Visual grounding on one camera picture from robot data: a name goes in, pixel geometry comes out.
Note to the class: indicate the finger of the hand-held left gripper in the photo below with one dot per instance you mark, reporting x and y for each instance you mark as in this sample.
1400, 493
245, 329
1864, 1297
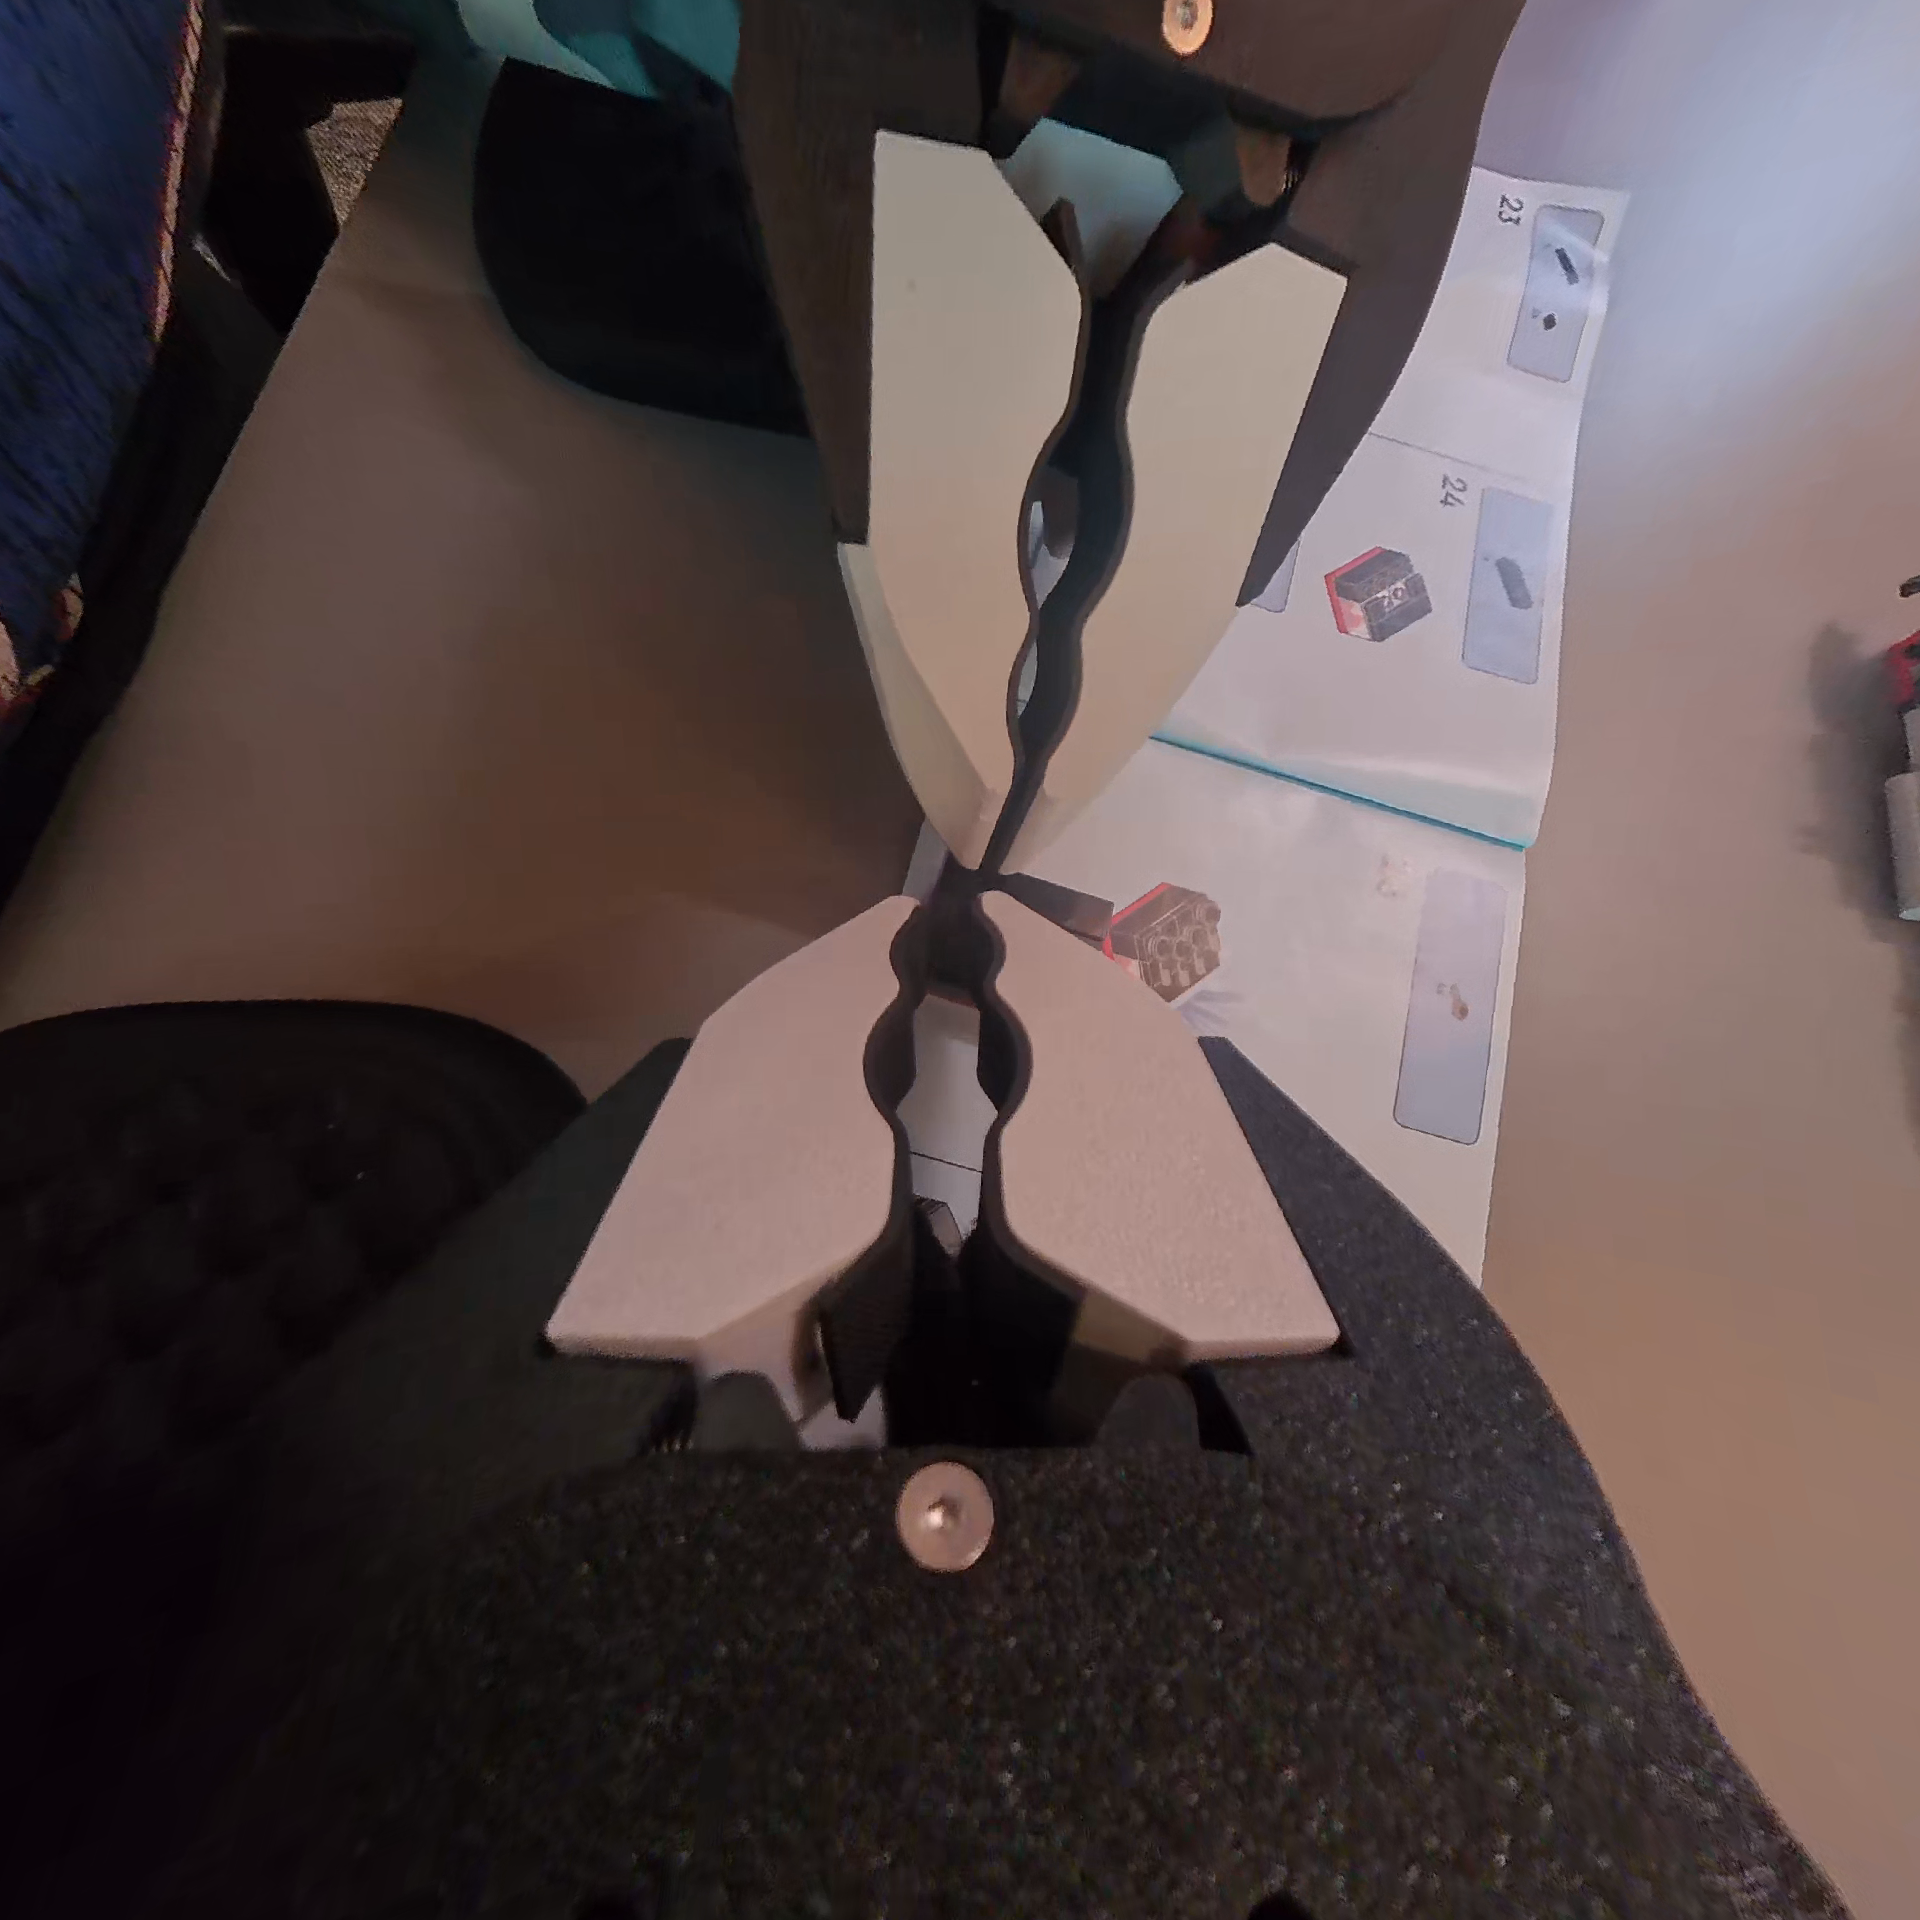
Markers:
944, 451
1213, 451

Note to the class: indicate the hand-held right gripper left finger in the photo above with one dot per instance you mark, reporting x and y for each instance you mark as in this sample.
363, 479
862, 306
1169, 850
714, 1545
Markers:
704, 1200

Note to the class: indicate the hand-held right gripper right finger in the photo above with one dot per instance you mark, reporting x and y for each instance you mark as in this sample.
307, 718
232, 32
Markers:
1170, 1200

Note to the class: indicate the small red black brick assembly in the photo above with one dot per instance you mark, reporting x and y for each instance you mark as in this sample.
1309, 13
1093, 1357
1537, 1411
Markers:
1065, 904

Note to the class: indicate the grey desk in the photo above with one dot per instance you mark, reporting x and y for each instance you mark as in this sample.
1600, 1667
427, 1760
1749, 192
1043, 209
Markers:
1693, 1200

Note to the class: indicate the black cushion pad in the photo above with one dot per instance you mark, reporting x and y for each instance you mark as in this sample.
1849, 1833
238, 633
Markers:
224, 1277
629, 271

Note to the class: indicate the person's teal patterned pants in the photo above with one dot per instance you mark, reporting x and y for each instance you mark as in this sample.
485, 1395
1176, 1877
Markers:
616, 37

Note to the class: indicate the open white instruction booklet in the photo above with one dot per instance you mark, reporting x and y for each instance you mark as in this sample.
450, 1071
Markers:
1318, 902

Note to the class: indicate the person's black printed shirt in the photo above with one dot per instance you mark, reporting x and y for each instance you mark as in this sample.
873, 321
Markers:
75, 299

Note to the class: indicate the grey toy brick truck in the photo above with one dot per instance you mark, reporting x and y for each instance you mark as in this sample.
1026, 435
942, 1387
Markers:
1902, 809

